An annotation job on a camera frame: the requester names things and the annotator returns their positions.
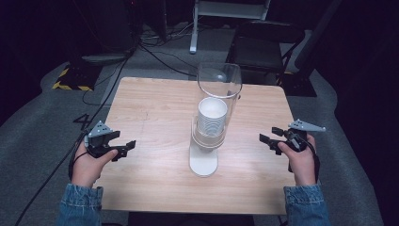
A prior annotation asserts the grey stand base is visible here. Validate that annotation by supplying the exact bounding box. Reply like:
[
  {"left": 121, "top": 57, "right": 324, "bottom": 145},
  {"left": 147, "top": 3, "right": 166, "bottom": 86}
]
[{"left": 81, "top": 52, "right": 128, "bottom": 66}]

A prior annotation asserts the black stand with base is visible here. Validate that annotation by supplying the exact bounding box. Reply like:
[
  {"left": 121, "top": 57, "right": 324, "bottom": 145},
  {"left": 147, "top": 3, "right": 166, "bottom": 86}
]
[{"left": 278, "top": 0, "right": 343, "bottom": 98}]

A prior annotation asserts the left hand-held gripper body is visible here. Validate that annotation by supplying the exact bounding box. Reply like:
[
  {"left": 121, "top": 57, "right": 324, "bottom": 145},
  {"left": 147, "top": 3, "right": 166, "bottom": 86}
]
[{"left": 84, "top": 120, "right": 115, "bottom": 159}]

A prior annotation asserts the black yellow striped floor plate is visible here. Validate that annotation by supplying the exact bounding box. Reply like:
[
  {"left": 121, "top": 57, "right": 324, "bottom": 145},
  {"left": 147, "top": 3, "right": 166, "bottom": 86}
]
[{"left": 51, "top": 63, "right": 104, "bottom": 92}]

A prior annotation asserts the clear cup dispenser white base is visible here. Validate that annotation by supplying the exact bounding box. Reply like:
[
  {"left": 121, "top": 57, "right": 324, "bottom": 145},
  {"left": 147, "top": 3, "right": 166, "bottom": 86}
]
[{"left": 188, "top": 61, "right": 244, "bottom": 178}]

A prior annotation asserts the white desk frame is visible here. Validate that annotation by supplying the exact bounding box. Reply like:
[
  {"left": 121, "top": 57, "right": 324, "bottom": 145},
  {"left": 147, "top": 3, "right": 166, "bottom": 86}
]
[{"left": 189, "top": 0, "right": 273, "bottom": 55}]

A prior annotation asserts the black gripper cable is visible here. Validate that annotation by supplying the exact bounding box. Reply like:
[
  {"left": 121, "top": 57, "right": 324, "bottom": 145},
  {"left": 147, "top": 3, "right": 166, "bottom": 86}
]
[
  {"left": 287, "top": 137, "right": 322, "bottom": 185},
  {"left": 13, "top": 131, "right": 89, "bottom": 226}
]

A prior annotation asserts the person's right hand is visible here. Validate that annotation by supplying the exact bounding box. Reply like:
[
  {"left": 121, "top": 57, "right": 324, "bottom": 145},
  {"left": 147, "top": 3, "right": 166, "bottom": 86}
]
[{"left": 277, "top": 135, "right": 318, "bottom": 186}]

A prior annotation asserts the person's left hand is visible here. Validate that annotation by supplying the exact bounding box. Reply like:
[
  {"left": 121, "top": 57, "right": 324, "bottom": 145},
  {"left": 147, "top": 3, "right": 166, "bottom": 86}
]
[{"left": 71, "top": 146, "right": 119, "bottom": 189}]

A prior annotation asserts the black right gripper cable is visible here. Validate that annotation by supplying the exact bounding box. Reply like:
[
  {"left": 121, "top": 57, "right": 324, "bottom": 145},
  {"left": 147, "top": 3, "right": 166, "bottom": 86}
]
[{"left": 287, "top": 137, "right": 322, "bottom": 185}]

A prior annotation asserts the black floor cable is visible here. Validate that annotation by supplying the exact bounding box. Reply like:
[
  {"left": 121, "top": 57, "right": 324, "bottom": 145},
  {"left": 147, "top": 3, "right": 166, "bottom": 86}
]
[{"left": 138, "top": 43, "right": 200, "bottom": 78}]

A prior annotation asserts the stack of white paper cups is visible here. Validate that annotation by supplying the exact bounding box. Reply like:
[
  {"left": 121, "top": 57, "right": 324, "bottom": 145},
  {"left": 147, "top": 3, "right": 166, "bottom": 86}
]
[{"left": 196, "top": 96, "right": 229, "bottom": 137}]

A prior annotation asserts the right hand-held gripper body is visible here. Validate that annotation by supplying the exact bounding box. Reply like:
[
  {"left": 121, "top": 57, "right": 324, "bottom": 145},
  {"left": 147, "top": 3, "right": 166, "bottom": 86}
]
[{"left": 283, "top": 118, "right": 327, "bottom": 153}]

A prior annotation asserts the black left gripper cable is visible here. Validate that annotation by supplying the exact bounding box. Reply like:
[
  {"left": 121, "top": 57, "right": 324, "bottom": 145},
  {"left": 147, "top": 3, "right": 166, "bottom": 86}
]
[{"left": 13, "top": 131, "right": 89, "bottom": 226}]

